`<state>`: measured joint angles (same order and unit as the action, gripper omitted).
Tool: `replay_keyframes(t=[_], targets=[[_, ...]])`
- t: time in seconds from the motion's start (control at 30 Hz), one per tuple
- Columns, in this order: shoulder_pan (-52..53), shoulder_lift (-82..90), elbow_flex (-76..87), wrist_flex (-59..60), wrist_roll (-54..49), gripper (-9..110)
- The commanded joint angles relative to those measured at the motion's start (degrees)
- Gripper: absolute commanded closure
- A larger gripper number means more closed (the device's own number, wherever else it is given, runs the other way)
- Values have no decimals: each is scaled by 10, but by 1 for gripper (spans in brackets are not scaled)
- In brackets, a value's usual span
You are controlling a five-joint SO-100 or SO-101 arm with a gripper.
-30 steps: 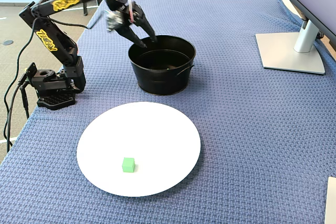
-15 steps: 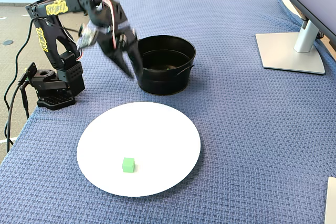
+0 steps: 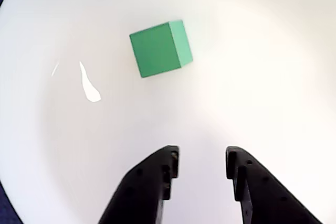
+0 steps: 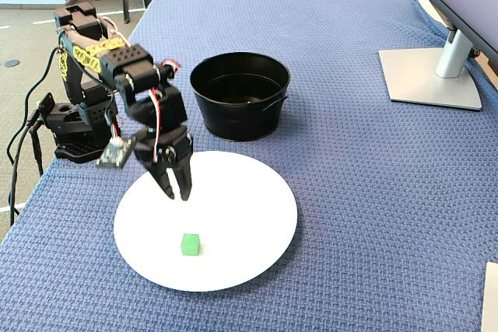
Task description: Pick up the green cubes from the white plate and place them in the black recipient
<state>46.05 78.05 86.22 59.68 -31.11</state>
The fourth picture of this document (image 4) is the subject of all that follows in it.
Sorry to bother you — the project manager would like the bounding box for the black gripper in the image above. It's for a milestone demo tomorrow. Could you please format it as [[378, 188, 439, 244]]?
[[134, 124, 195, 202]]

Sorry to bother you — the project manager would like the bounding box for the green cube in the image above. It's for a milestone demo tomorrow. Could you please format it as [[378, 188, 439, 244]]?
[[180, 232, 202, 257]]

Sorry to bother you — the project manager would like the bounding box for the white round plate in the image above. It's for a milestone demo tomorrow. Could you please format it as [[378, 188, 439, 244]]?
[[113, 150, 299, 293]]

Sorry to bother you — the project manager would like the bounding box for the black metal bucket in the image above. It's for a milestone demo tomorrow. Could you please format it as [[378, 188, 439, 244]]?
[[189, 51, 292, 142]]

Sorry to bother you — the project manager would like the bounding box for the blue woven tablecloth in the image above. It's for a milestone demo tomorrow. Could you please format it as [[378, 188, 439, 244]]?
[[0, 0, 498, 332]]

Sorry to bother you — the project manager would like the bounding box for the computer monitor with silver stand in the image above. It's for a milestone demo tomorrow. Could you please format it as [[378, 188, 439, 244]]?
[[379, 0, 498, 112]]

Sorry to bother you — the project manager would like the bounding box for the white flat board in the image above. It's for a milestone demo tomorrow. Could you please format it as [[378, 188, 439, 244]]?
[[480, 261, 498, 332]]

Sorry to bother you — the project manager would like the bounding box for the red white gripper servo wire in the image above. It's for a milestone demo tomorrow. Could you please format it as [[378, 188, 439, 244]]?
[[147, 89, 164, 164]]

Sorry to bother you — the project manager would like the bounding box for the small wrist camera board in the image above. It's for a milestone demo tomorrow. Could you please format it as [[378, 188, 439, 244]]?
[[96, 135, 135, 170]]

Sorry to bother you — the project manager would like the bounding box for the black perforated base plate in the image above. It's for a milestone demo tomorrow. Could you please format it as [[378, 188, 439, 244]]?
[[54, 139, 108, 165]]

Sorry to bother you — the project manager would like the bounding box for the red white wrist servo wire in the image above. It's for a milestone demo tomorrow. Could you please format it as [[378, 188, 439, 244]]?
[[161, 58, 182, 75]]

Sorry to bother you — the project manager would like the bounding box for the short black cable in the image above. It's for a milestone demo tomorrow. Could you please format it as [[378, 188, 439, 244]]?
[[29, 124, 44, 177]]

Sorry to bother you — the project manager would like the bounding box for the thick black cable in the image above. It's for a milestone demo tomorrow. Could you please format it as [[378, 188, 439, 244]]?
[[6, 114, 40, 228]]

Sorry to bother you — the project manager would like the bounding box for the thin black wire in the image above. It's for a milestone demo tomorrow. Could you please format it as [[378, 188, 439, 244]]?
[[25, 47, 65, 115]]

